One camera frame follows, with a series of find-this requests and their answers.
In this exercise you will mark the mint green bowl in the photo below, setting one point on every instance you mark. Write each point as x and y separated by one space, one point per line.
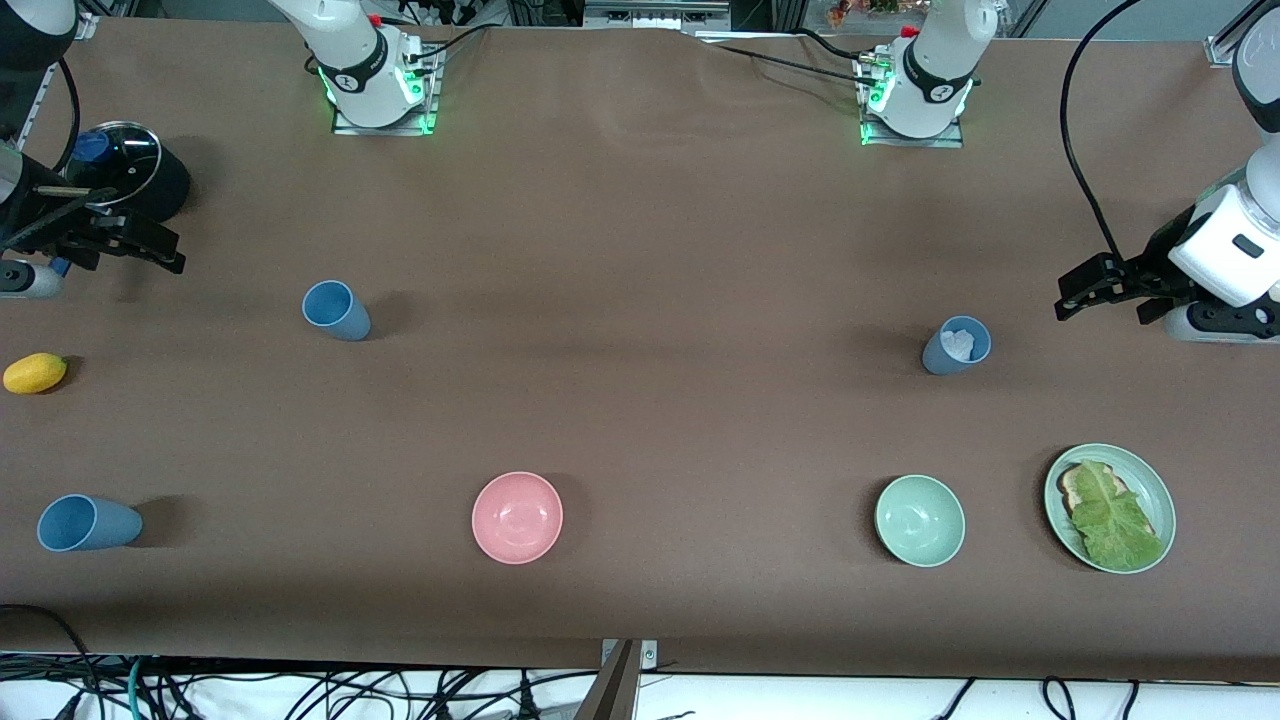
920 521

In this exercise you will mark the toasted bread slice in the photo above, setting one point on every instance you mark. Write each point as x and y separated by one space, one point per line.
1069 490

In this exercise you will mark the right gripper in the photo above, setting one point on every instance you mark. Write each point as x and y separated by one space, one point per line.
42 228

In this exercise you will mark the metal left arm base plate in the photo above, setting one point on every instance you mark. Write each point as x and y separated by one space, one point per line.
900 143

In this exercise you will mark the metal table edge bracket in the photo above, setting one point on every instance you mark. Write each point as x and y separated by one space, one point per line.
650 655

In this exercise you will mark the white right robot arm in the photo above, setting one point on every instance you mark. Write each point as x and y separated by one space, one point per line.
355 70

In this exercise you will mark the green lettuce leaf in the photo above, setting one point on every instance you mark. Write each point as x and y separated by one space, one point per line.
1115 520

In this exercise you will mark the grey metal box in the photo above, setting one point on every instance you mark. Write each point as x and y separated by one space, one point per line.
650 15

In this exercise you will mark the dark camera stand pole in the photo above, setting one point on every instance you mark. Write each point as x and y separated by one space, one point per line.
610 695

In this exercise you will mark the brown table cloth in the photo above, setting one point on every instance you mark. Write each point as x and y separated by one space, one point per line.
640 420

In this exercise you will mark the pink bowl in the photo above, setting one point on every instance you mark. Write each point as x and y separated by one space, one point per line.
517 518

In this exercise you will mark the blue cup with paper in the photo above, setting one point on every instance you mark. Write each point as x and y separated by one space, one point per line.
938 360

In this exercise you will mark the crumpled white paper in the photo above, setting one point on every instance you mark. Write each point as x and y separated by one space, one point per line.
958 345

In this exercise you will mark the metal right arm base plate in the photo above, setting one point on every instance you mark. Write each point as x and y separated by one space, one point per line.
380 131

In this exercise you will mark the yellow lemon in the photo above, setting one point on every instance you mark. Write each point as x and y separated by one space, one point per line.
35 373

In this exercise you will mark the aluminium frame profile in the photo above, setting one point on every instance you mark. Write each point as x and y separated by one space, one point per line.
88 25
1220 52

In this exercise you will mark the orange toy food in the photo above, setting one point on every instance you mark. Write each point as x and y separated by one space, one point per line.
845 12

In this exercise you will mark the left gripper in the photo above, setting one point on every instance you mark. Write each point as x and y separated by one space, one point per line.
1160 252

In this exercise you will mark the green plate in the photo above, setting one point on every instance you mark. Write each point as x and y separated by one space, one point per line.
1157 490

